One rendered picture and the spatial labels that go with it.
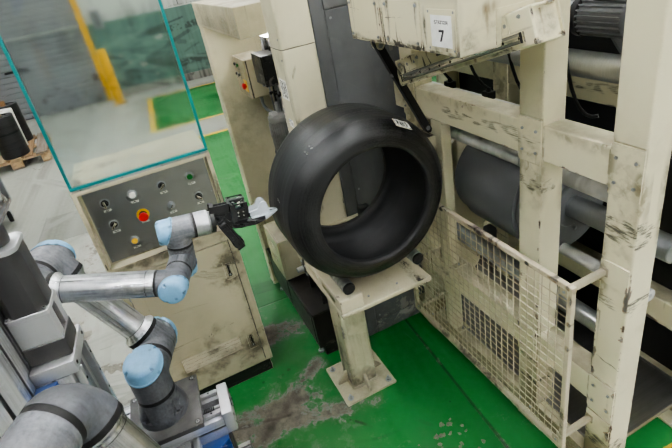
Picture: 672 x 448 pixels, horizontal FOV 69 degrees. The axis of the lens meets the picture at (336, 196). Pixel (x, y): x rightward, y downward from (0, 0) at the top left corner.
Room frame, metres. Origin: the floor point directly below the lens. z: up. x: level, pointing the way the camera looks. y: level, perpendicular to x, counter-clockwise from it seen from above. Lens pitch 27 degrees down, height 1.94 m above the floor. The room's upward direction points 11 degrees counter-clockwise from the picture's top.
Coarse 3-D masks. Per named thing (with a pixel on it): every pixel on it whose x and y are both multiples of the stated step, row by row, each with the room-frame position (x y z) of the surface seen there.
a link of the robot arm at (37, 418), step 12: (24, 408) 0.60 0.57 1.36; (36, 408) 0.59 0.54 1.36; (48, 408) 0.59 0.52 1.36; (60, 408) 0.60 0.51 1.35; (24, 420) 0.57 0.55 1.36; (36, 420) 0.57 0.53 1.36; (48, 420) 0.57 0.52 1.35; (60, 420) 0.58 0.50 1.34; (72, 420) 0.59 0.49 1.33; (12, 432) 0.55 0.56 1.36; (24, 432) 0.55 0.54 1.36; (36, 432) 0.55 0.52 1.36; (48, 432) 0.55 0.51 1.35; (60, 432) 0.56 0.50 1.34; (72, 432) 0.57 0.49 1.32; (84, 432) 0.59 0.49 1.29; (0, 444) 0.54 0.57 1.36; (12, 444) 0.53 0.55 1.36; (24, 444) 0.53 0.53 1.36; (36, 444) 0.53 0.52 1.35; (48, 444) 0.54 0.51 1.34; (60, 444) 0.55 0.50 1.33; (72, 444) 0.56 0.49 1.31
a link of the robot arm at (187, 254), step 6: (192, 246) 1.27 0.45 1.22; (168, 252) 1.26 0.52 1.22; (174, 252) 1.24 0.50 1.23; (180, 252) 1.24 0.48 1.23; (186, 252) 1.25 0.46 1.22; (192, 252) 1.26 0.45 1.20; (174, 258) 1.22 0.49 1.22; (180, 258) 1.21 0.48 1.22; (186, 258) 1.22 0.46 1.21; (192, 258) 1.25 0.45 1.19; (192, 264) 1.23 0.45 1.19; (192, 270) 1.21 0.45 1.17
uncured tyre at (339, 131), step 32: (320, 128) 1.43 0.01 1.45; (352, 128) 1.39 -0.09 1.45; (384, 128) 1.40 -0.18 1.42; (416, 128) 1.47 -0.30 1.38; (288, 160) 1.42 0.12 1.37; (320, 160) 1.33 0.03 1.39; (384, 160) 1.72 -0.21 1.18; (416, 160) 1.45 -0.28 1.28; (288, 192) 1.34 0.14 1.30; (320, 192) 1.31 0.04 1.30; (384, 192) 1.69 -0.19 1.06; (416, 192) 1.61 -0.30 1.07; (288, 224) 1.32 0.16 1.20; (320, 224) 1.30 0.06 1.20; (352, 224) 1.63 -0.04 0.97; (384, 224) 1.64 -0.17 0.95; (416, 224) 1.44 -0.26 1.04; (320, 256) 1.30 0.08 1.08; (352, 256) 1.51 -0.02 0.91; (384, 256) 1.38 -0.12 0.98
